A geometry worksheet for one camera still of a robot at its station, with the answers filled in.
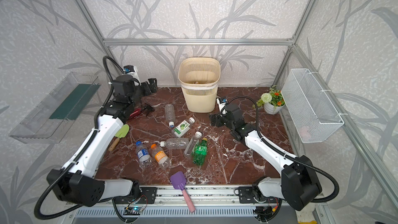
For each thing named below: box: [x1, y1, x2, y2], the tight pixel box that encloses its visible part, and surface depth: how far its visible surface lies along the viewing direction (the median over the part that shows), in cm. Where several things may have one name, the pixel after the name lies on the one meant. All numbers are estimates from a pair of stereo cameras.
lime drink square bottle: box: [171, 116, 196, 138], surface depth 96 cm
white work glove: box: [294, 208, 318, 224], surface depth 69 cm
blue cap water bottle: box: [135, 141, 153, 168], surface depth 84 cm
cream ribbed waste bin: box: [177, 57, 221, 114], surface depth 104 cm
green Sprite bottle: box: [191, 137, 208, 166], surface depth 86 cm
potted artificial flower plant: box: [257, 85, 286, 115], surface depth 98 cm
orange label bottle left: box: [148, 143, 172, 170], surface depth 84 cm
